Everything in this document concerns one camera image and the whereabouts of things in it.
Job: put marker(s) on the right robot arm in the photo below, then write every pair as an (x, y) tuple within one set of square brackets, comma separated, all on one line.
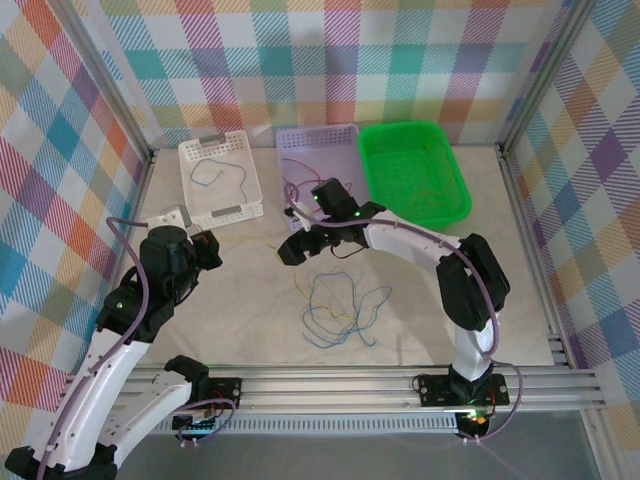
[(410, 237)]

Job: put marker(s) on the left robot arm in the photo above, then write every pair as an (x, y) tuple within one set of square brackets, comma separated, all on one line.
[(95, 395)]

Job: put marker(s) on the white perforated basket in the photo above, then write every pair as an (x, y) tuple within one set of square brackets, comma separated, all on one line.
[(220, 200)]

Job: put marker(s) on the lavender perforated basket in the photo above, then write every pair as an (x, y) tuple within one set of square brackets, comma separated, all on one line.
[(320, 150)]

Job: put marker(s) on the green mesh basket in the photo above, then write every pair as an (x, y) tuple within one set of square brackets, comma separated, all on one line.
[(400, 170)]

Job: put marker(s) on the small circuit board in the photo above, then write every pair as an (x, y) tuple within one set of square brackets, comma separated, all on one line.
[(195, 426), (475, 417)]

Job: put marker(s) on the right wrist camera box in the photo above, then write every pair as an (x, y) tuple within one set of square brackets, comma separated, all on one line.
[(300, 215)]

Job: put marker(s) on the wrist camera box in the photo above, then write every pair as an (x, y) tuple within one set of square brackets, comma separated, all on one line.
[(300, 215), (170, 217)]

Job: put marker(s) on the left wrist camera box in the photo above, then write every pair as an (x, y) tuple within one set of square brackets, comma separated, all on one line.
[(170, 217)]

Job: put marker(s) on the aluminium side rail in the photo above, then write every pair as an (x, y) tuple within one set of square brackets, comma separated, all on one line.
[(531, 250), (142, 180)]

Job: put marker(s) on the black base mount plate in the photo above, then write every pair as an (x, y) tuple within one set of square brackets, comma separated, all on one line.
[(435, 390), (227, 392)]

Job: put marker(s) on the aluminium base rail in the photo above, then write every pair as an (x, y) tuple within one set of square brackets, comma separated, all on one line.
[(325, 390)]

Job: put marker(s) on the aluminium frame post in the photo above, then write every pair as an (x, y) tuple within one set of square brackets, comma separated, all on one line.
[(106, 80), (547, 75)]

